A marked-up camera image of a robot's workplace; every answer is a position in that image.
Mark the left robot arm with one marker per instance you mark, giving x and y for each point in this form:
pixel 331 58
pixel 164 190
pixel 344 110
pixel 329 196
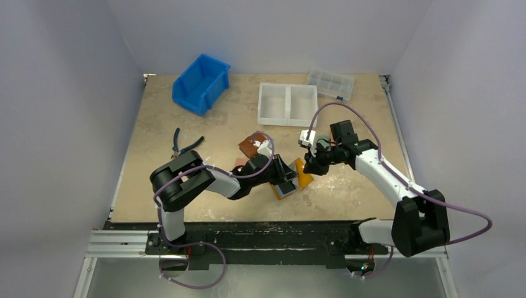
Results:
pixel 177 183

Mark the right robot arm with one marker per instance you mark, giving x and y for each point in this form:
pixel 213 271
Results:
pixel 420 220

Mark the green card holder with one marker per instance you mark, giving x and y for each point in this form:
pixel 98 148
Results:
pixel 323 141

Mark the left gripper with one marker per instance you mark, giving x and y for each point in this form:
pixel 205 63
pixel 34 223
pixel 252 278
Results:
pixel 283 172

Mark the pink card holder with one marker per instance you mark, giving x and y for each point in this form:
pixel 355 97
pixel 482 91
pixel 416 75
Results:
pixel 238 165

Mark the brown leather card holder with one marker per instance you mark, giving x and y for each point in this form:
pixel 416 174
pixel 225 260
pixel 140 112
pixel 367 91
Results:
pixel 250 144

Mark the blue plastic bin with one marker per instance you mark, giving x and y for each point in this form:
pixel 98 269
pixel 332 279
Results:
pixel 201 84

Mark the white two-compartment tray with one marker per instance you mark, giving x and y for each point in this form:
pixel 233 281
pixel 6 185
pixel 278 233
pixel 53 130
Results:
pixel 291 105

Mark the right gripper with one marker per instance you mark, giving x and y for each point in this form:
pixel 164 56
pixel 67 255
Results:
pixel 314 155

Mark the dark credit card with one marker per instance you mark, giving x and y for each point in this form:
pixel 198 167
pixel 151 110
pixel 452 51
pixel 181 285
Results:
pixel 285 189

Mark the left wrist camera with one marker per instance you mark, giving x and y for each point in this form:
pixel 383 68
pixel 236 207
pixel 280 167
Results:
pixel 264 147

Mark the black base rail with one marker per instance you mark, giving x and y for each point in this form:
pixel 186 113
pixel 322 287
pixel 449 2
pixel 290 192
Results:
pixel 308 243

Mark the orange card holder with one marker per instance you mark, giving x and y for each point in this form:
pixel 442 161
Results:
pixel 302 181

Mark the clear plastic organizer box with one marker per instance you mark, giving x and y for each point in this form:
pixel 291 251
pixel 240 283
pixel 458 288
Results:
pixel 331 84

